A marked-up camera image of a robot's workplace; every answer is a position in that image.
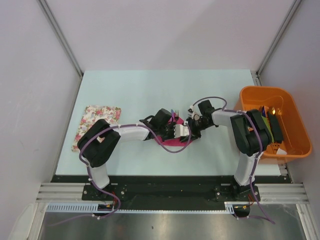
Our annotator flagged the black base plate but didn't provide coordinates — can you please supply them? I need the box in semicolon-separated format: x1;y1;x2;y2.
51;175;292;211

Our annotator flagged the left aluminium corner post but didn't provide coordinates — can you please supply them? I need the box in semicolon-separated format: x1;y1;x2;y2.
36;0;84;75

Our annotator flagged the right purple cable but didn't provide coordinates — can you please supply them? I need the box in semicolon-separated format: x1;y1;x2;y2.
191;96;276;225

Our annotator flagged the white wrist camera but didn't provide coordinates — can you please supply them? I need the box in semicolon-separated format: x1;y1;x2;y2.
187;105;200;121
174;124;190;138

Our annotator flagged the aluminium corner post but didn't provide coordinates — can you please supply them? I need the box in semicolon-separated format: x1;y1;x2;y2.
36;0;84;75
255;0;304;78

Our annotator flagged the purple cable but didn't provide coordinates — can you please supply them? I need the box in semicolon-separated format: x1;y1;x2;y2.
191;96;276;225
47;123;193;227

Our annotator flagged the right aluminium corner post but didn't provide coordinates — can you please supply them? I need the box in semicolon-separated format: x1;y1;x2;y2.
255;0;304;78

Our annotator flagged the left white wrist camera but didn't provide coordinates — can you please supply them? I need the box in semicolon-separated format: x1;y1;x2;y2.
174;124;190;138

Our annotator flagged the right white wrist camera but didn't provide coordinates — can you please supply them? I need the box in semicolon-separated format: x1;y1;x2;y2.
187;105;200;121

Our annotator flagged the black fork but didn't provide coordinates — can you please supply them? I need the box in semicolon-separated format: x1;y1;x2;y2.
174;110;180;122

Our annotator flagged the orange plastic basin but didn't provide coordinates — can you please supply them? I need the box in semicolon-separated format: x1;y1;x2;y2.
234;86;312;164

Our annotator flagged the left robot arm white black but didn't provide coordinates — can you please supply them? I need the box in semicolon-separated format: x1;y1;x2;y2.
77;108;177;200

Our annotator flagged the pink paper napkin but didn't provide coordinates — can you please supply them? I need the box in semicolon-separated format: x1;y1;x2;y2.
156;117;191;147

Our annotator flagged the floral cloth mat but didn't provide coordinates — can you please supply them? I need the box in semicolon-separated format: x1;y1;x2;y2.
71;105;122;153

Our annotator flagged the aluminium rail frame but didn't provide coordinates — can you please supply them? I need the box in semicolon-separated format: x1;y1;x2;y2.
36;183;309;204

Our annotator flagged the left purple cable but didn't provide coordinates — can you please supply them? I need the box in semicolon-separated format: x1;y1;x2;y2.
47;123;193;227

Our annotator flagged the white cable duct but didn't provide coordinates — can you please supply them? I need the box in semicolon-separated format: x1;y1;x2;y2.
46;203;234;214

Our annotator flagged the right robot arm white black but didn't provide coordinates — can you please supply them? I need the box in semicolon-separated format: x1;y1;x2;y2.
174;97;273;201

